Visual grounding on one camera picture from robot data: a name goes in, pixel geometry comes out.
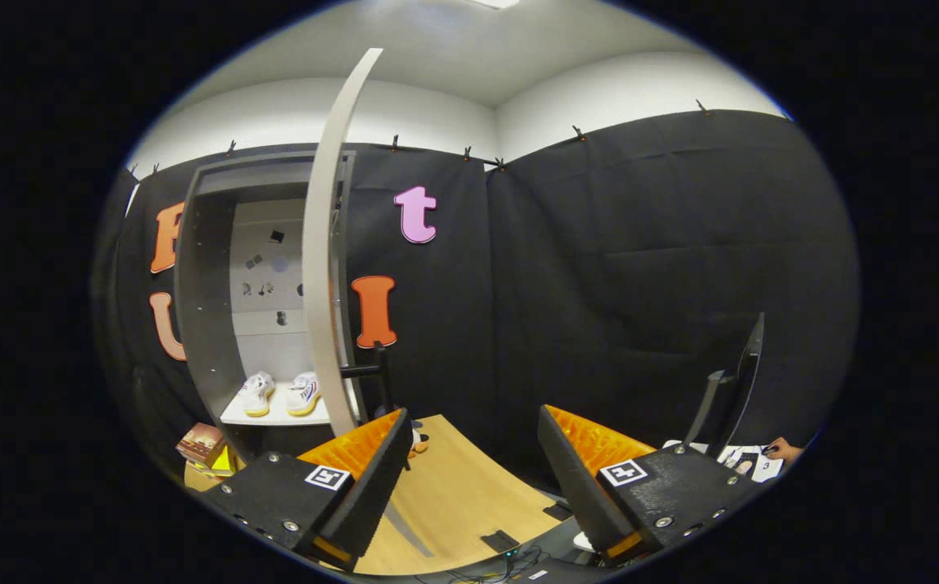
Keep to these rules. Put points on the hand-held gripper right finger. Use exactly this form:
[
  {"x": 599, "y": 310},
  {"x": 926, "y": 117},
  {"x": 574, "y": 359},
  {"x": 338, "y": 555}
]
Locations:
[{"x": 576, "y": 487}]

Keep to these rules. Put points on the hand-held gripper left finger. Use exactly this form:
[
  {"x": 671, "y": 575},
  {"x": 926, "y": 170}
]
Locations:
[{"x": 376, "y": 495}]

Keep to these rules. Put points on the white striped shoe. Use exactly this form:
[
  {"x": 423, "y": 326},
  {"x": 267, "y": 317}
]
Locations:
[
  {"x": 256, "y": 393},
  {"x": 303, "y": 393}
]

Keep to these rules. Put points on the beige shoe cabinet door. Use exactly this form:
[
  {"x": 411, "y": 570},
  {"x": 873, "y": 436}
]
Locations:
[{"x": 319, "y": 284}]

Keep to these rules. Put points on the dark grey shoe cabinet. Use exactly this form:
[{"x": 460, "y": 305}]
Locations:
[{"x": 202, "y": 324}]

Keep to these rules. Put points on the small black box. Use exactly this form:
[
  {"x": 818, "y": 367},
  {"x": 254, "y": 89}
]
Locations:
[{"x": 499, "y": 541}]

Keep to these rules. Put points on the yellow book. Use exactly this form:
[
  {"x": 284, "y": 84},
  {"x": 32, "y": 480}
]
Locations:
[{"x": 223, "y": 464}]

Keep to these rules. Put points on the brown cover book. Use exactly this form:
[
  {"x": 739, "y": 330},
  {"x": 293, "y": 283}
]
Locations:
[{"x": 200, "y": 442}]

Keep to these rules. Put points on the white paper sheets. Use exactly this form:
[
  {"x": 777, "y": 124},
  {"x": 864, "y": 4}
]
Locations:
[{"x": 765, "y": 468}]

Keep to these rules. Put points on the black computer monitor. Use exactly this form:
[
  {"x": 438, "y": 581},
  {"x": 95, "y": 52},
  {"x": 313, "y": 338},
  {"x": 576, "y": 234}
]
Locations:
[{"x": 749, "y": 381}]

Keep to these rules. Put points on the black backdrop cloth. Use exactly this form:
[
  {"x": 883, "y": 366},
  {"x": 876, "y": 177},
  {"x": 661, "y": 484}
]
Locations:
[{"x": 599, "y": 284}]

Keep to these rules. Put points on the ceiling light panel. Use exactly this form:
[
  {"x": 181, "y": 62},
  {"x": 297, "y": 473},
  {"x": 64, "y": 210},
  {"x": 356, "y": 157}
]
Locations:
[{"x": 494, "y": 2}]

